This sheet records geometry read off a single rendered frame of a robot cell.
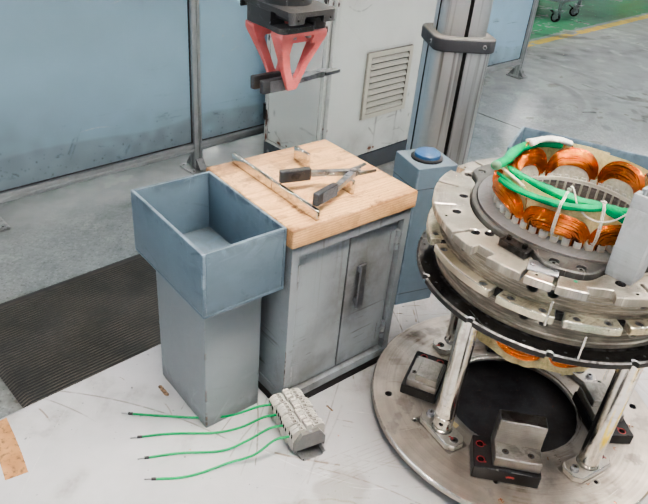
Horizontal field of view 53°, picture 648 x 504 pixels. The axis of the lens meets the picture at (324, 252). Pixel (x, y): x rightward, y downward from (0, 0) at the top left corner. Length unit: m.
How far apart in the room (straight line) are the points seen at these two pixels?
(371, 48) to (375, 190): 2.32
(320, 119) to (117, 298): 1.27
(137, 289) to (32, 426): 1.55
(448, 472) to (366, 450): 0.11
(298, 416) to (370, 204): 0.28
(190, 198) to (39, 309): 1.61
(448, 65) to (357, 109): 2.03
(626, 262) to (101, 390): 0.67
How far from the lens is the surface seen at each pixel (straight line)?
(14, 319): 2.39
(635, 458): 0.95
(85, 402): 0.93
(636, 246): 0.67
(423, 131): 1.19
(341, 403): 0.92
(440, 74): 1.16
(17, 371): 2.18
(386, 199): 0.80
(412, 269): 1.08
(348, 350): 0.93
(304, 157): 0.86
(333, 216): 0.75
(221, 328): 0.78
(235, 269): 0.71
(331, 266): 0.80
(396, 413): 0.89
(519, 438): 0.84
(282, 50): 0.76
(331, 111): 3.04
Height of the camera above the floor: 1.43
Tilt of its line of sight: 32 degrees down
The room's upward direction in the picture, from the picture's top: 6 degrees clockwise
